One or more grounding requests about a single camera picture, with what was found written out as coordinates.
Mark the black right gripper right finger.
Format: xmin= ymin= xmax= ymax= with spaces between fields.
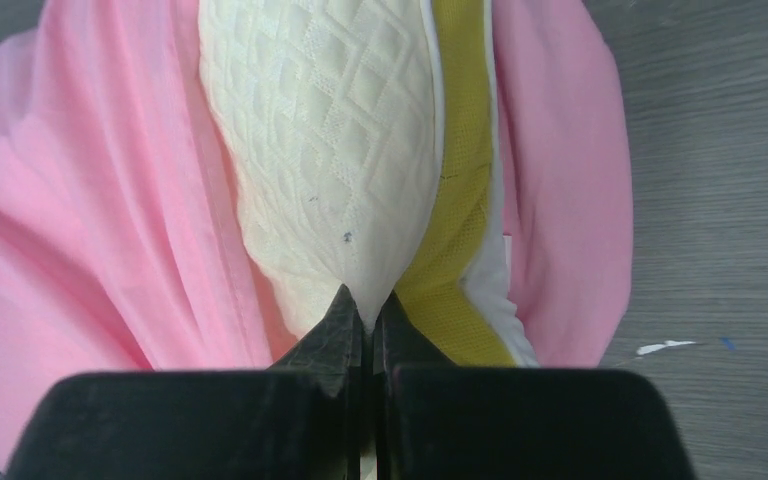
xmin=373 ymin=296 xmax=696 ymax=479

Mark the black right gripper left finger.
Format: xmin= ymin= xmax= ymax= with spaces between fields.
xmin=6 ymin=287 xmax=363 ymax=479

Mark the pink pillowcase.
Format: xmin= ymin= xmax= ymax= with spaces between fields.
xmin=0 ymin=1 xmax=633 ymax=479

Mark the cream textured pillow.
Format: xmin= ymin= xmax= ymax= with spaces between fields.
xmin=198 ymin=1 xmax=537 ymax=367

